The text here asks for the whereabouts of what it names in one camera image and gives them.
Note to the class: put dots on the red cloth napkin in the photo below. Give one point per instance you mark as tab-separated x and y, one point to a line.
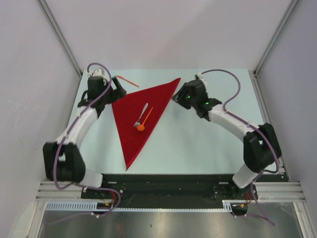
127	110

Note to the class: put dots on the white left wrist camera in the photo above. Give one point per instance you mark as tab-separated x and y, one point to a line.
97	72

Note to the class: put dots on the right aluminium frame post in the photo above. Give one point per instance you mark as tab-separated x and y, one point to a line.
276	35

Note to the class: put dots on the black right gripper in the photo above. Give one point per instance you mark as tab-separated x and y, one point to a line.
179	97

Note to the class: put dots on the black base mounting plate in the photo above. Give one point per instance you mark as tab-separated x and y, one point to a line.
175	191

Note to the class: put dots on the aluminium frame post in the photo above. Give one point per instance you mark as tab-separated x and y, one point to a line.
47	12
276	35

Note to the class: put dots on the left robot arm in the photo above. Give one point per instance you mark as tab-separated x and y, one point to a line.
62	158

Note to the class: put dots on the silver metal fork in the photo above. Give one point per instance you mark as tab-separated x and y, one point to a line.
138	122

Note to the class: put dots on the left aluminium frame post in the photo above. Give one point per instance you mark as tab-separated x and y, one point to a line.
47	12

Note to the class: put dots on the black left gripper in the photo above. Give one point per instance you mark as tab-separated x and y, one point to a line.
118	93

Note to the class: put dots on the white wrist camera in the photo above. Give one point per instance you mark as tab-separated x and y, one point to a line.
200	77
97	72

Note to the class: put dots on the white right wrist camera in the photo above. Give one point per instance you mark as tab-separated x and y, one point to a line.
200	77

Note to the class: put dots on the orange plastic knife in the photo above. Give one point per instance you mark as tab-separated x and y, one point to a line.
130	82

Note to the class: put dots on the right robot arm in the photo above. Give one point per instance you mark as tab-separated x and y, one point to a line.
260	145

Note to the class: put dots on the orange plastic spoon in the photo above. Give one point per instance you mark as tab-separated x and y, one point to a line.
141	127

